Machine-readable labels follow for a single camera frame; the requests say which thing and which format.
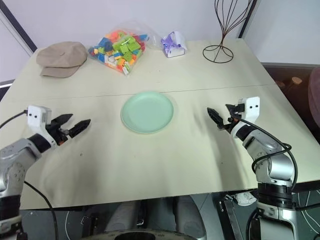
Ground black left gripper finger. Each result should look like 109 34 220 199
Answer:
51 113 74 129
67 118 92 139

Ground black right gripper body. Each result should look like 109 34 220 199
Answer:
219 111 245 132

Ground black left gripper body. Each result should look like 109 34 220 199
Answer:
45 121 70 148

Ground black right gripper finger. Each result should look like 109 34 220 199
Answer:
206 107 228 131
225 103 239 117

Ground light green round plate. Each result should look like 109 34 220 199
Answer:
120 90 175 134

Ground beige flat cap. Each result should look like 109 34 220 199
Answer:
36 41 88 79

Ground dark side table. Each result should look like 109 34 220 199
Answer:
259 61 320 131

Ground white shoe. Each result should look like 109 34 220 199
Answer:
234 191 258 206

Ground maroon chair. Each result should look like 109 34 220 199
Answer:
307 66 320 122

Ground purple white small bag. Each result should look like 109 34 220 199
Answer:
160 30 189 59

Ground clear bag of colourful bricks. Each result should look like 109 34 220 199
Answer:
87 19 162 77

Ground grey rounded leg shape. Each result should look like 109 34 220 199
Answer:
104 201 141 233
173 196 205 238

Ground black metal table leg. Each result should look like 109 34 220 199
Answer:
218 194 245 240

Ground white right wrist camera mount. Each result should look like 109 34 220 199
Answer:
229 96 261 139

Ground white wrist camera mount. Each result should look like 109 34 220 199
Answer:
26 105 59 150
229 96 261 139

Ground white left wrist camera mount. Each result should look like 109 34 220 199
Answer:
26 105 59 150

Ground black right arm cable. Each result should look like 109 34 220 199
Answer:
234 118 299 192

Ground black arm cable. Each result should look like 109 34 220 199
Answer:
234 118 299 192
0 109 29 129

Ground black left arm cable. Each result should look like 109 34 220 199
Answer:
0 109 29 129

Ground brown wire stand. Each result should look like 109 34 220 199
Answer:
202 0 252 64

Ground black hanging cable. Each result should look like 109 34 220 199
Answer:
23 181 60 240

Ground black window frame bar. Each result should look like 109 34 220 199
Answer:
237 0 259 39
0 0 39 54

